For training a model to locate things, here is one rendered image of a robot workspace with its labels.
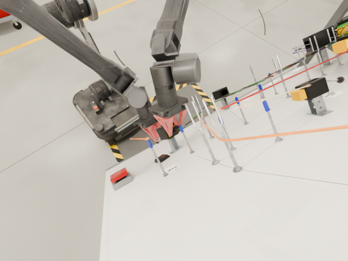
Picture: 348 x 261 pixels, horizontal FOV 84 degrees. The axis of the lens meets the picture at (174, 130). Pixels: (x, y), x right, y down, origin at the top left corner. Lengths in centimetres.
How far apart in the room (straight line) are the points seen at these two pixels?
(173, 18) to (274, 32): 286
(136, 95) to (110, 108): 125
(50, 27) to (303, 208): 58
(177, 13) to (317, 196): 50
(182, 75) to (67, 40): 29
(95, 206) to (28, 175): 69
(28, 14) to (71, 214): 154
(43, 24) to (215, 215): 52
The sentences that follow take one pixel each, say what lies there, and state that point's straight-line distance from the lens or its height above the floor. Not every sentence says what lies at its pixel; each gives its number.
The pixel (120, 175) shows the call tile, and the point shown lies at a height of 113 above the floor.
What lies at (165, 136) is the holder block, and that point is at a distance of 61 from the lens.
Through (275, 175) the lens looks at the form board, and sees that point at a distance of 33.
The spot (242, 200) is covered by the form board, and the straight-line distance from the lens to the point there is 30.
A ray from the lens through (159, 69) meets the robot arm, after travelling 50.
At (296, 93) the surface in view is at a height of 135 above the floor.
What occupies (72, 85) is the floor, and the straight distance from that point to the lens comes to 257.
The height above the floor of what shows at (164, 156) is 110.
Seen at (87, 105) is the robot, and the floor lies 24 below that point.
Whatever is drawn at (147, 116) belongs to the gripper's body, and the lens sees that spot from 67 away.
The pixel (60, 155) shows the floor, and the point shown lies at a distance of 208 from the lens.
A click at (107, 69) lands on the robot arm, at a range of 63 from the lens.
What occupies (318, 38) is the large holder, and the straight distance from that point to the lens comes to 104.
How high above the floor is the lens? 166
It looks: 60 degrees down
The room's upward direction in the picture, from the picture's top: straight up
